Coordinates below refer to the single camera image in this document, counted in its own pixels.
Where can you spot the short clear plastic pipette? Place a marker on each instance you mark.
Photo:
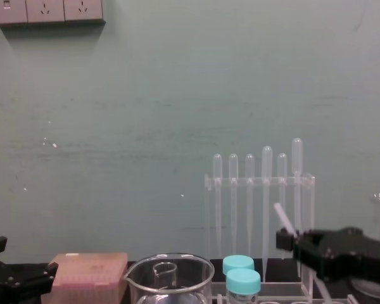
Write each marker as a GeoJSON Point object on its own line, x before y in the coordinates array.
{"type": "Point", "coordinates": [282, 177]}
{"type": "Point", "coordinates": [249, 190]}
{"type": "Point", "coordinates": [233, 190]}

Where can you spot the white stirring rod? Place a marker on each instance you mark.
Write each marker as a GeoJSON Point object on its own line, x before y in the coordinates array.
{"type": "Point", "coordinates": [284, 218]}

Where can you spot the shallow glass dish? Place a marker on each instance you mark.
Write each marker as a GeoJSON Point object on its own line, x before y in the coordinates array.
{"type": "Point", "coordinates": [372, 286]}

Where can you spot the teal capped vial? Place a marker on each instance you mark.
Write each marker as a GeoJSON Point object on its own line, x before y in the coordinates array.
{"type": "Point", "coordinates": [243, 280]}
{"type": "Point", "coordinates": [238, 263]}

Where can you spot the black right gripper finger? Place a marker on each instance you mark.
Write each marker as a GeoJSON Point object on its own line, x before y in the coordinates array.
{"type": "Point", "coordinates": [288, 242]}
{"type": "Point", "coordinates": [310, 237]}

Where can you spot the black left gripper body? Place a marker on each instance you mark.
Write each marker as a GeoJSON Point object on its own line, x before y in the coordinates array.
{"type": "Point", "coordinates": [6, 285]}

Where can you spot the pink pipette tip box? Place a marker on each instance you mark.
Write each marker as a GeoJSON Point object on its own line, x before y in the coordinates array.
{"type": "Point", "coordinates": [88, 272]}

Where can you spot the small glass beaker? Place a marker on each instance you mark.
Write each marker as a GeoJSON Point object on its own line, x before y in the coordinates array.
{"type": "Point", "coordinates": [164, 275]}

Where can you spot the long clear plastic pipette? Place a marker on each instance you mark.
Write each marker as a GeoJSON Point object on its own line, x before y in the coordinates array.
{"type": "Point", "coordinates": [297, 158]}
{"type": "Point", "coordinates": [266, 190]}

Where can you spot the clear acrylic pipette rack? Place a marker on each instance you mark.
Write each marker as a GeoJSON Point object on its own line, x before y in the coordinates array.
{"type": "Point", "coordinates": [307, 221]}

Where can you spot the large glass beaker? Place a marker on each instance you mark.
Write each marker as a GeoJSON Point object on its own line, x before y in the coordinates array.
{"type": "Point", "coordinates": [196, 278]}

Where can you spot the grey wall socket panel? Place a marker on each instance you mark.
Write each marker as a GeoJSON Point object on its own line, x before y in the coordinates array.
{"type": "Point", "coordinates": [47, 11]}

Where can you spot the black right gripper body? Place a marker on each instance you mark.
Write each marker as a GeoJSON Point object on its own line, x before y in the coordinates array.
{"type": "Point", "coordinates": [358, 253]}

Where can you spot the clear plastic tube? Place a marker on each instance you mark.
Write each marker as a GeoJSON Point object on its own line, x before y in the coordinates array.
{"type": "Point", "coordinates": [323, 289]}

